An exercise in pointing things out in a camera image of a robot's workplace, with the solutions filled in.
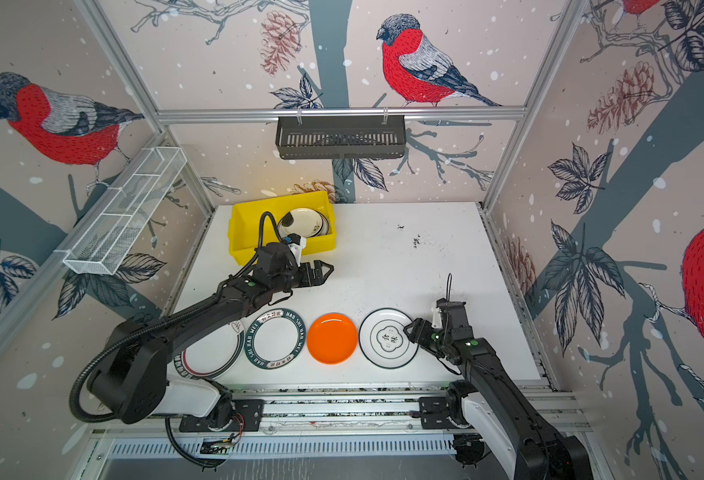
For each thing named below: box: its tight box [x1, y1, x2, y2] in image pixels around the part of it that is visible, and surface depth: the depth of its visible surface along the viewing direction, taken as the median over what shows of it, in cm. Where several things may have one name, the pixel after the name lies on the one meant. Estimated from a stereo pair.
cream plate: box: [277, 207, 331, 238], surface depth 113 cm
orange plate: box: [307, 312, 358, 365], surface depth 87 cm
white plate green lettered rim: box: [244, 308, 307, 370], surface depth 87 cm
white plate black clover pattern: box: [358, 307, 419, 370], surface depth 87 cm
